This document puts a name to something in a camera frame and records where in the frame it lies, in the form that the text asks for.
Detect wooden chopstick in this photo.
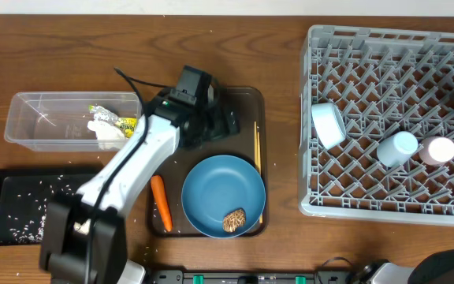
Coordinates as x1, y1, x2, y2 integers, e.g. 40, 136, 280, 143
256, 132, 263, 224
254, 121, 261, 174

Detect dark blue plate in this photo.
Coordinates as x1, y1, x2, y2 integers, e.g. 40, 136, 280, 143
181, 155, 266, 238

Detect yellow silver snack wrapper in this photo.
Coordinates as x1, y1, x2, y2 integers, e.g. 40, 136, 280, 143
88, 105, 137, 138

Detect orange carrot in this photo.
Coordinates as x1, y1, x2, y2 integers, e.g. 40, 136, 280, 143
151, 175, 173, 232

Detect light blue plastic cup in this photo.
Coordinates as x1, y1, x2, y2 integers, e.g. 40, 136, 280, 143
377, 131, 419, 167

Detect brown mushroom piece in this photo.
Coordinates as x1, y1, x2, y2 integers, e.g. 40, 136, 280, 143
222, 208, 246, 233

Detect white tissue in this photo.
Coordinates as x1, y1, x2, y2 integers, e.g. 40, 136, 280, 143
87, 121, 128, 151

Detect light blue small bowl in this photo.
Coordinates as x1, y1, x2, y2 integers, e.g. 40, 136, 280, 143
311, 103, 347, 150

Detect white rice grains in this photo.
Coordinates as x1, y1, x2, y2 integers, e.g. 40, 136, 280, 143
0, 174, 92, 245

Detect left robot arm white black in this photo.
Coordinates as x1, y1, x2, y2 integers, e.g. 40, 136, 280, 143
39, 65, 240, 284

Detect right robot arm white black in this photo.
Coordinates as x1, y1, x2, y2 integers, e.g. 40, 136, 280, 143
348, 249, 454, 284

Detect grey dishwasher rack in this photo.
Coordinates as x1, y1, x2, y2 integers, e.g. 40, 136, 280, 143
298, 25, 454, 226

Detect dark brown serving tray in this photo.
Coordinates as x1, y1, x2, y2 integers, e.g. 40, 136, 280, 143
147, 87, 268, 237

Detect pink plastic cup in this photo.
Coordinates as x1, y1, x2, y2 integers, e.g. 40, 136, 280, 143
419, 136, 454, 166

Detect clear plastic bin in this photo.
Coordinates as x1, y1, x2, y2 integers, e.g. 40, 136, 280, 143
4, 92, 141, 151

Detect black plastic tray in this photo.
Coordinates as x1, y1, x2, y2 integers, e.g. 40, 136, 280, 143
0, 166, 99, 246

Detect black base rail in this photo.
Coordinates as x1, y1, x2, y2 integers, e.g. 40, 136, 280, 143
143, 270, 351, 284

